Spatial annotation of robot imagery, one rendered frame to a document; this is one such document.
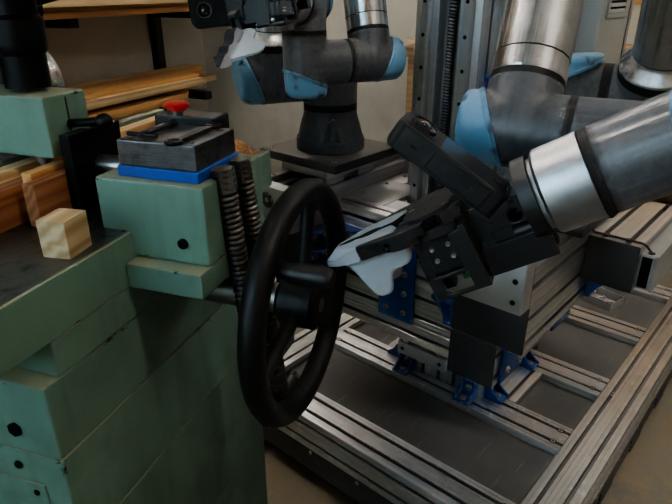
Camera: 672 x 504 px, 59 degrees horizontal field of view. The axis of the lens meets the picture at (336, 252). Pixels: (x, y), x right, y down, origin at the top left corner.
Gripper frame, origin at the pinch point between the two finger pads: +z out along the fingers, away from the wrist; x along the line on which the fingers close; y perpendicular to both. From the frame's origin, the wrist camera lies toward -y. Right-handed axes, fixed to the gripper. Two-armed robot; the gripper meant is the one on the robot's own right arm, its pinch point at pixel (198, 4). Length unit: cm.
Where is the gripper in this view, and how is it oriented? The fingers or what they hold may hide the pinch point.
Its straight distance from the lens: 79.8
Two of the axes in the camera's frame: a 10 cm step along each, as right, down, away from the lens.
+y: 9.4, -0.2, -3.5
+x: 1.5, 9.3, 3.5
